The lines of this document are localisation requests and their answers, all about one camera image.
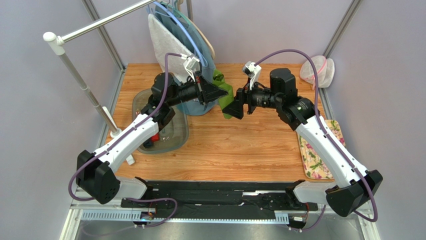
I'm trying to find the grey hanging towel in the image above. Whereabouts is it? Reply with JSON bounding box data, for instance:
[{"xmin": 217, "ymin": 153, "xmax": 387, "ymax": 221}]
[{"xmin": 148, "ymin": 14, "xmax": 193, "ymax": 83}]

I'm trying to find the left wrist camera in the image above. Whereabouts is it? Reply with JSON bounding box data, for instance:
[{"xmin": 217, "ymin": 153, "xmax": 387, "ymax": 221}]
[{"xmin": 180, "ymin": 54, "xmax": 202, "ymax": 80}]

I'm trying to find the green clothes hanger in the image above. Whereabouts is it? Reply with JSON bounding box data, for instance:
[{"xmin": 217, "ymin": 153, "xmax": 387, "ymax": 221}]
[{"xmin": 166, "ymin": 0, "xmax": 193, "ymax": 25}]

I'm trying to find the clear plastic container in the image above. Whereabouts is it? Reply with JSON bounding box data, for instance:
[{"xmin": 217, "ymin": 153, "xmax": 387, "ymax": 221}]
[{"xmin": 132, "ymin": 89, "xmax": 189, "ymax": 154}]

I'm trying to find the green paper napkin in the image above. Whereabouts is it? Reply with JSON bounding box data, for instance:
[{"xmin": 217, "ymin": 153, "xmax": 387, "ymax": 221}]
[{"xmin": 212, "ymin": 69, "xmax": 234, "ymax": 110}]

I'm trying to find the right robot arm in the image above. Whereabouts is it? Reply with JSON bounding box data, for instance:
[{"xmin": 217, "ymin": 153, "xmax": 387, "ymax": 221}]
[{"xmin": 223, "ymin": 67, "xmax": 383, "ymax": 217}]

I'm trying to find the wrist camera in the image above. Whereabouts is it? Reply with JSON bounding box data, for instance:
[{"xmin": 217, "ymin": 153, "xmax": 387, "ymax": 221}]
[
  {"xmin": 180, "ymin": 54, "xmax": 202, "ymax": 80},
  {"xmin": 242, "ymin": 61, "xmax": 262, "ymax": 90}
]

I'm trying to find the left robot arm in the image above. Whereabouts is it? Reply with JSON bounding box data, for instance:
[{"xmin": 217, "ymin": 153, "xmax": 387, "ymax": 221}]
[{"xmin": 71, "ymin": 71, "xmax": 228, "ymax": 205}]

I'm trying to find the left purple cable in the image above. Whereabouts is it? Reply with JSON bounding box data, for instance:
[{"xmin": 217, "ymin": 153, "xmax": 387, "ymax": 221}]
[{"xmin": 68, "ymin": 52, "xmax": 192, "ymax": 229}]

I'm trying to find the floral tray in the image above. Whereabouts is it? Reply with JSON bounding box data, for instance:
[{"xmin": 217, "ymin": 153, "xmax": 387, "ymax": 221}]
[{"xmin": 297, "ymin": 119, "xmax": 346, "ymax": 180}]

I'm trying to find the red handled utensil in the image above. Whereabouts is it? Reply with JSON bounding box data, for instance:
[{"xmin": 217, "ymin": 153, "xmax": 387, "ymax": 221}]
[{"xmin": 150, "ymin": 133, "xmax": 160, "ymax": 142}]

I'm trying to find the white mesh laundry bag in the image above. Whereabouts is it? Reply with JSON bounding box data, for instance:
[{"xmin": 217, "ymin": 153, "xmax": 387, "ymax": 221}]
[{"xmin": 299, "ymin": 55, "xmax": 336, "ymax": 90}]

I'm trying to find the dark blue handled utensil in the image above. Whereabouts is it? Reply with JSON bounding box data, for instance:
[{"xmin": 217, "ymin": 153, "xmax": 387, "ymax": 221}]
[{"xmin": 142, "ymin": 139, "xmax": 154, "ymax": 149}]

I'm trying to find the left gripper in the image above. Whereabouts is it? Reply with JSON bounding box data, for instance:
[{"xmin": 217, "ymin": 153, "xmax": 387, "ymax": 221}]
[{"xmin": 167, "ymin": 71, "xmax": 228, "ymax": 108}]

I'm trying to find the blue-grey hanging shirt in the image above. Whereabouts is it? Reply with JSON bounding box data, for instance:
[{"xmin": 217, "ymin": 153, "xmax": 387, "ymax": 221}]
[{"xmin": 148, "ymin": 2, "xmax": 218, "ymax": 116}]

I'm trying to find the wooden clothes hanger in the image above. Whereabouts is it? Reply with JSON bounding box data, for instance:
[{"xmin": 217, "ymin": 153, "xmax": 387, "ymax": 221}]
[{"xmin": 177, "ymin": 0, "xmax": 216, "ymax": 60}]

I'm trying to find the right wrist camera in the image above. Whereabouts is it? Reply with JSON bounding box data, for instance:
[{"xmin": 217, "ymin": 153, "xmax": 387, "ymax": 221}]
[{"xmin": 242, "ymin": 61, "xmax": 262, "ymax": 90}]

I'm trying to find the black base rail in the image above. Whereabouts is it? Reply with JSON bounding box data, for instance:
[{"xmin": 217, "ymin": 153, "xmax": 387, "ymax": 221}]
[{"xmin": 120, "ymin": 180, "xmax": 321, "ymax": 220}]

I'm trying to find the blue clothes hanger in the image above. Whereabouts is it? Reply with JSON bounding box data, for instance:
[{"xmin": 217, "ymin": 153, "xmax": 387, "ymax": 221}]
[{"xmin": 147, "ymin": 1, "xmax": 215, "ymax": 68}]

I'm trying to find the metal clothes rack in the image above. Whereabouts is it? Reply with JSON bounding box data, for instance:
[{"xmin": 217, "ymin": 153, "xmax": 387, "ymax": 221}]
[{"xmin": 42, "ymin": 0, "xmax": 159, "ymax": 166}]

